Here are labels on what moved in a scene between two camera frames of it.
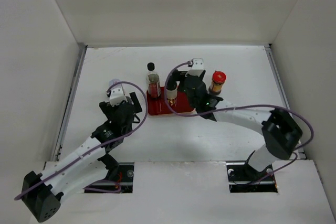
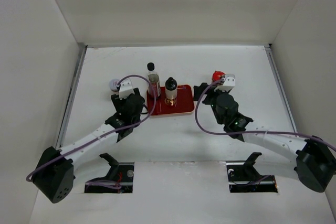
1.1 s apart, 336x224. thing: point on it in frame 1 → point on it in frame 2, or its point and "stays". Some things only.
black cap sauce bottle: x=153 y=81 stays
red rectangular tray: x=159 y=106 stays
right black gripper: x=177 y=76 → x=197 y=88
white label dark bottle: x=171 y=96 stays
